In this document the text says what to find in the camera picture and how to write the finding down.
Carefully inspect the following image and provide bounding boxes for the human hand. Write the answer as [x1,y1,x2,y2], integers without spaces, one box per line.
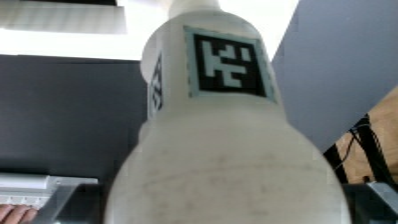
[0,204,38,224]

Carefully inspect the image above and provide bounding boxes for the white lamp bulb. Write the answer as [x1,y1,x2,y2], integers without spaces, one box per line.
[103,0,352,224]

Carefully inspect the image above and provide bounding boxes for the white keyboard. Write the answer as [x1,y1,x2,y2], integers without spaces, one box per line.
[0,173,59,209]

